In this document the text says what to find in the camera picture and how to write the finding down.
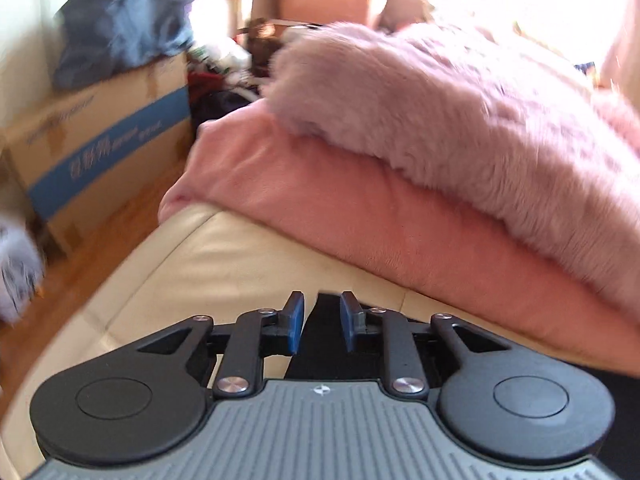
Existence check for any cardboard box with blue stripe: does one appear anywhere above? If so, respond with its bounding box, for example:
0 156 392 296
0 52 194 257

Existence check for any cream leather bed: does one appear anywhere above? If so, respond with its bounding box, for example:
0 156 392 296
0 203 606 466

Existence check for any blue fabric bag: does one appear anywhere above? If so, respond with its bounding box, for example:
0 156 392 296
52 0 199 92

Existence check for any pile of bags and clutter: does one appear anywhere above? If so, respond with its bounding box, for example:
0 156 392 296
188 20 281 126

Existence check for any pink fluffy blanket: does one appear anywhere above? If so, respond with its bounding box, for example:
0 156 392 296
262 22 640 319

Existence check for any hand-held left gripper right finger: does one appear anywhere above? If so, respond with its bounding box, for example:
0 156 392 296
339 290 507 399

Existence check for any salmon pink bed sheet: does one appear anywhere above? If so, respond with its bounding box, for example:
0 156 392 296
159 104 640 377

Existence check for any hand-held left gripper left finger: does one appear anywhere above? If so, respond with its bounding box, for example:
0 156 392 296
136 290 305 400

